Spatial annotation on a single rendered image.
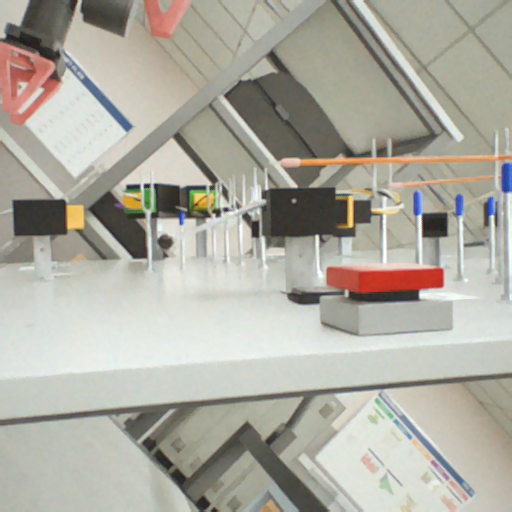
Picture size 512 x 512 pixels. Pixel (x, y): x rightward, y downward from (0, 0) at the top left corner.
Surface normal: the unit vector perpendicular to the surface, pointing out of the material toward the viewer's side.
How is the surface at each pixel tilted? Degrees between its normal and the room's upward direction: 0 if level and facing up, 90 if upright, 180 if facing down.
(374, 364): 90
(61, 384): 90
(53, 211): 90
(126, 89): 90
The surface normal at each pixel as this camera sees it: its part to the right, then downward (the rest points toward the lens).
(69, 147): 0.18, -0.06
